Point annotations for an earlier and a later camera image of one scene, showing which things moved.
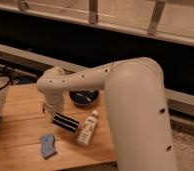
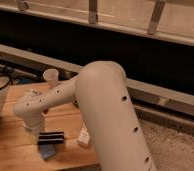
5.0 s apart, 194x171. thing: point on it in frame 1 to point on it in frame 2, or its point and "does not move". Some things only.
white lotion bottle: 87,130 does not move
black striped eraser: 65,122 to 49,138
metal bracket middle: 92,10 does not move
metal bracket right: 159,7 does not move
